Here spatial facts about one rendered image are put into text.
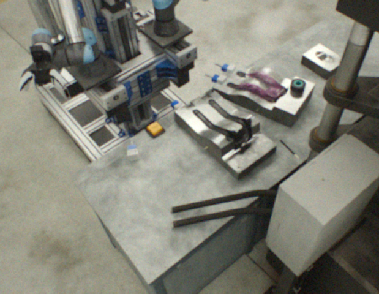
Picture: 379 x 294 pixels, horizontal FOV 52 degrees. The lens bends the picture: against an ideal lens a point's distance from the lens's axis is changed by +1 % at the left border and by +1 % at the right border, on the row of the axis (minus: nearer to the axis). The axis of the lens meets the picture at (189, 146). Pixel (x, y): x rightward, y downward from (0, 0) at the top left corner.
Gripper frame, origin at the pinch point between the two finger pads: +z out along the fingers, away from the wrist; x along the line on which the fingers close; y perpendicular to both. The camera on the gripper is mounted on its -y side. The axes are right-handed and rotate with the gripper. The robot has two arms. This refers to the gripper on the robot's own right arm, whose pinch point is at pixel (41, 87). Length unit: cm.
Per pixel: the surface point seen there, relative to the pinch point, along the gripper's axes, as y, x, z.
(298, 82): 35, -124, -24
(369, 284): 52, -116, 78
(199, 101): 47, -72, -30
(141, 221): 62, -31, 28
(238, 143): 47, -84, 1
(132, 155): 57, -32, -7
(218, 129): 46, -76, -7
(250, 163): 48, -86, 14
